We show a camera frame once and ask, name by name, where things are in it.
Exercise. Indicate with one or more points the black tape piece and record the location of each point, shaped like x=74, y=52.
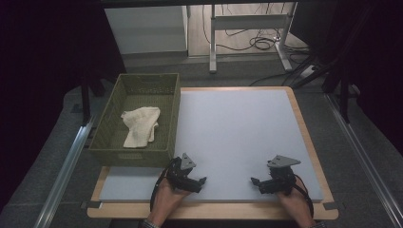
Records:
x=331, y=205
x=92, y=204

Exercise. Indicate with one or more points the cream egg print cloth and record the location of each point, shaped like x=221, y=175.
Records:
x=139, y=126

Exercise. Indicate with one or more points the person's right hand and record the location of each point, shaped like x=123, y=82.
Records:
x=297, y=205

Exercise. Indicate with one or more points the green woven plastic basket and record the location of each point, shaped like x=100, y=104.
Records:
x=164, y=126

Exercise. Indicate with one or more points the dark curtain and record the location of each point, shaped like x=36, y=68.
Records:
x=41, y=63
x=374, y=57

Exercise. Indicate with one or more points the white cabinet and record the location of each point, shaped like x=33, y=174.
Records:
x=145, y=30

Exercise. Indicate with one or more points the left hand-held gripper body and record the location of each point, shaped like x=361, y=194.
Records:
x=177, y=177

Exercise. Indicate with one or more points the person's left hand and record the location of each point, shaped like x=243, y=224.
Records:
x=164, y=201

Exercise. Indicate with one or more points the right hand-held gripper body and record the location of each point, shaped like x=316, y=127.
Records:
x=282, y=180

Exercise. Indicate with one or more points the white power strip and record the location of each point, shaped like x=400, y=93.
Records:
x=306, y=72

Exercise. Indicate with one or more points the white metal desk frame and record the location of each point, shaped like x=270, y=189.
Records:
x=248, y=22

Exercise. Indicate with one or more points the black metal stand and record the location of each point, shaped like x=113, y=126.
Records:
x=344, y=101
x=85, y=101

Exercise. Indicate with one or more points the aluminium rail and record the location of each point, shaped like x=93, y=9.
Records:
x=63, y=174
x=364, y=158

